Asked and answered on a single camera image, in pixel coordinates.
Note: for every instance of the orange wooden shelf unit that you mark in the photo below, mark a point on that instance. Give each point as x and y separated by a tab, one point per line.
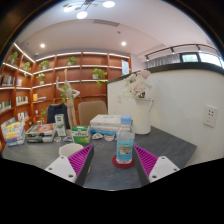
86	75

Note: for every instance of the dark blue chair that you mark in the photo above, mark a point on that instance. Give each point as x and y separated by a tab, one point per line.
57	113

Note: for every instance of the green and white box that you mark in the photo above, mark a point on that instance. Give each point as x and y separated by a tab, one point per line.
81	134

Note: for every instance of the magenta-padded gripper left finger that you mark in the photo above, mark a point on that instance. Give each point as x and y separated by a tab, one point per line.
75	161

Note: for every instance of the stack of colourful books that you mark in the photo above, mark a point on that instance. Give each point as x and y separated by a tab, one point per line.
14	133

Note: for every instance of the white wall power socket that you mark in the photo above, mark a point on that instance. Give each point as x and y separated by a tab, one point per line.
210	116

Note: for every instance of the flat round red coaster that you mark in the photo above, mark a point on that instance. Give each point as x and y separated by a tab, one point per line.
116	164

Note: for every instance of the clear plastic water bottle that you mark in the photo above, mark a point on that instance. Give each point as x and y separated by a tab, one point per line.
125	146

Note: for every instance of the stack of white books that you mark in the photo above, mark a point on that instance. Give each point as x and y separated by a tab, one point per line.
105	123

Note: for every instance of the white wall sign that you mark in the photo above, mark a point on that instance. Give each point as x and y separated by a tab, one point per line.
125	67

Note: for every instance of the ceiling air vent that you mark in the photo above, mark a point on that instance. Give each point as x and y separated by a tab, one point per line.
106	22

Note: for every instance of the recessed ceiling light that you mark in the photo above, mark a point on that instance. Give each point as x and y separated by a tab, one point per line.
123	43
42	45

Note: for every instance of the black track light rail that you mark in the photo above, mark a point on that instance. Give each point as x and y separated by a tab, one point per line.
173	49

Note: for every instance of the cream ceramic mug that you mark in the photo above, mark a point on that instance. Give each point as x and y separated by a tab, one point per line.
70	149

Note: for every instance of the beige chair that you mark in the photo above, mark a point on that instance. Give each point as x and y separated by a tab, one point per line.
92	112

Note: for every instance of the green and white carton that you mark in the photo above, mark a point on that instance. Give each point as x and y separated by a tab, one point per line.
60	125

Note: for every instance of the stack of dark books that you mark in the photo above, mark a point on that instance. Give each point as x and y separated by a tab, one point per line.
40	132

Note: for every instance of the branched ceiling lamp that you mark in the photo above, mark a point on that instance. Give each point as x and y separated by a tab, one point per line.
82	14

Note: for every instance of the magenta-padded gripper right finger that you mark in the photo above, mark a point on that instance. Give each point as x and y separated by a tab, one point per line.
150	161

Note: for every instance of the grey curtain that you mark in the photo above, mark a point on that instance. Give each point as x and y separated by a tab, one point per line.
163	60

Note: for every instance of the wooden artist mannequin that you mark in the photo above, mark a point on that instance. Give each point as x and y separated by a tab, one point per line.
70	100

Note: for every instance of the window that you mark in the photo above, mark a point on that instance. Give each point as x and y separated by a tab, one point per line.
203	58

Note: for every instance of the small painted stone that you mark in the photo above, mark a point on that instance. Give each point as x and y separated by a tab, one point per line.
97	136
109	137
68	139
57	139

